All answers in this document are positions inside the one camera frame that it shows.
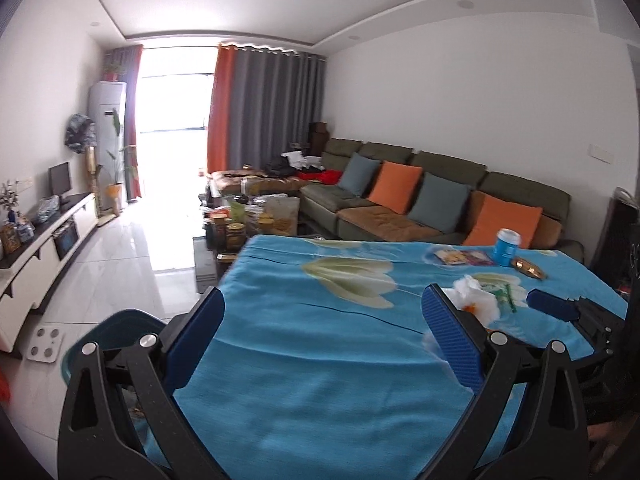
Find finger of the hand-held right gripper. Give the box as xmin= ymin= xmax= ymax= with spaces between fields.
xmin=526 ymin=288 xmax=629 ymax=356
xmin=572 ymin=347 xmax=629 ymax=396

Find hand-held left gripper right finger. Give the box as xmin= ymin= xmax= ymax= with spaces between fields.
xmin=421 ymin=284 xmax=593 ymax=480

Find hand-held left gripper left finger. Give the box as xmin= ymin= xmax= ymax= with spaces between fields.
xmin=57 ymin=286 xmax=226 ymax=480

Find white tissue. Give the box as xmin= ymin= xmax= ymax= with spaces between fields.
xmin=451 ymin=274 xmax=502 ymax=322

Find teal plastic bin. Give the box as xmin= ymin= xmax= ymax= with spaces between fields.
xmin=60 ymin=308 xmax=169 ymax=397

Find person's right hand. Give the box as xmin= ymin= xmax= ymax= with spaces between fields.
xmin=587 ymin=420 xmax=629 ymax=461

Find small gold foil packet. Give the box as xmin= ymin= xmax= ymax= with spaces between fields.
xmin=509 ymin=256 xmax=549 ymax=281

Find green wrapper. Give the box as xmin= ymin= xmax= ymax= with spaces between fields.
xmin=492 ymin=282 xmax=519 ymax=314

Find blue cup with white lid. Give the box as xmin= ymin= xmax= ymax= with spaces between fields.
xmin=492 ymin=228 xmax=522 ymax=267

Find yellow snack packet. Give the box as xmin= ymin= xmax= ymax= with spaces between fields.
xmin=433 ymin=248 xmax=469 ymax=266

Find pink snack packet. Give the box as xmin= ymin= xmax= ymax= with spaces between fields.
xmin=462 ymin=248 xmax=496 ymax=267

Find dark side cabinet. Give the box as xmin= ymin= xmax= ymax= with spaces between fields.
xmin=589 ymin=187 xmax=640 ymax=282

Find cluttered coffee table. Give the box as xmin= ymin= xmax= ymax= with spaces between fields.
xmin=192 ymin=186 xmax=327 ymax=294

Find wide orange cushion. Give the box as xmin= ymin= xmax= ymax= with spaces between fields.
xmin=462 ymin=194 xmax=544 ymax=250

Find large grey-blue cushion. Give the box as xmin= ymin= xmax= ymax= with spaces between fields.
xmin=407 ymin=172 xmax=472 ymax=234

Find green and brown sofa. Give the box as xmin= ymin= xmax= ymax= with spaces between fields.
xmin=210 ymin=137 xmax=586 ymax=264

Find yellow snack bag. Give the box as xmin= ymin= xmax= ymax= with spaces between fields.
xmin=259 ymin=195 xmax=301 ymax=237

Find white bathroom scale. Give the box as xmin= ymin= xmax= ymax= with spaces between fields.
xmin=27 ymin=327 xmax=64 ymax=361

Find narrow orange cushion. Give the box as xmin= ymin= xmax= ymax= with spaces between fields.
xmin=369 ymin=161 xmax=424 ymax=215

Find white television stand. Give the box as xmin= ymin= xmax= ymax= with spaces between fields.
xmin=0 ymin=192 xmax=99 ymax=362

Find tall potted plant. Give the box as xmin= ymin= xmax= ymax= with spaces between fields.
xmin=106 ymin=109 xmax=142 ymax=217

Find small grey-blue cushion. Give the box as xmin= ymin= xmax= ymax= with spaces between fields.
xmin=342 ymin=152 xmax=382 ymax=197

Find red cloth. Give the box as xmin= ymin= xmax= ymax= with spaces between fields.
xmin=298 ymin=168 xmax=344 ymax=187

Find black monitor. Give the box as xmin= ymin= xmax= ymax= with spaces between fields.
xmin=48 ymin=161 xmax=74 ymax=206

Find white standing air conditioner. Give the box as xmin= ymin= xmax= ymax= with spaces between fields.
xmin=88 ymin=81 xmax=127 ymax=212

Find orange curtain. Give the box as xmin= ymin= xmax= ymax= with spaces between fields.
xmin=206 ymin=43 xmax=236 ymax=174
xmin=104 ymin=44 xmax=144 ymax=204

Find brown cardboard boxes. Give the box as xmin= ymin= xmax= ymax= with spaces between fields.
xmin=307 ymin=120 xmax=330 ymax=157

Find grey curtain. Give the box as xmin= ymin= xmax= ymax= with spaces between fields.
xmin=227 ymin=42 xmax=329 ymax=172

